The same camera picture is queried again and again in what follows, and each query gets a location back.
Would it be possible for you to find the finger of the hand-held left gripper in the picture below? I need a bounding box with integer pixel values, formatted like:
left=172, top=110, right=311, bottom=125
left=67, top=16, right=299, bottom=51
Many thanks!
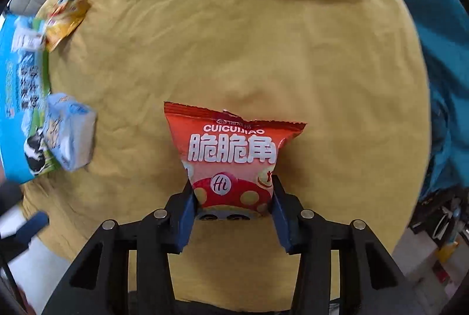
left=0, top=183, right=50, bottom=262

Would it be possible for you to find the light blue milk carton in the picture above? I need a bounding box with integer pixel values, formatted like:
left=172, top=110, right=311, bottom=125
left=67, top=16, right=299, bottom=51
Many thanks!
left=44, top=93, right=98, bottom=171

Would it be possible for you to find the red snack bag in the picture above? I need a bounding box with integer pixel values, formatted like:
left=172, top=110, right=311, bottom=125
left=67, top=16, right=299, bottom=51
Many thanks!
left=164, top=101, right=307, bottom=219

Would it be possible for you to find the yellow snack packet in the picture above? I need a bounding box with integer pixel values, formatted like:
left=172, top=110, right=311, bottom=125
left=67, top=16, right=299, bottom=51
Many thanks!
left=44, top=0, right=91, bottom=52

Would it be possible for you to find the blue cow print box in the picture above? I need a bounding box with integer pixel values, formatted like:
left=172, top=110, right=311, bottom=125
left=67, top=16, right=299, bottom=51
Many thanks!
left=0, top=15, right=63, bottom=185

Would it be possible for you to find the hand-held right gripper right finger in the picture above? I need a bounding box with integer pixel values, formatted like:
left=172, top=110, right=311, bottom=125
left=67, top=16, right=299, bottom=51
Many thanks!
left=270, top=174, right=416, bottom=315

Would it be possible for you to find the yellow tablecloth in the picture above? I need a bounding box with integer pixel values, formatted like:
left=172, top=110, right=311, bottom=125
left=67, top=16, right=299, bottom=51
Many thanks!
left=20, top=0, right=431, bottom=314

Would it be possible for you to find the teal cloth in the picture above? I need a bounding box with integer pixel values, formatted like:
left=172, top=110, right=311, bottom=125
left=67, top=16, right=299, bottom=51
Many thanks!
left=386, top=0, right=469, bottom=202

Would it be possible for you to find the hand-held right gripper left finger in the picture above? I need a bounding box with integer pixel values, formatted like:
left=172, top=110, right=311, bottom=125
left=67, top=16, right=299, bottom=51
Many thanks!
left=41, top=180, right=199, bottom=315

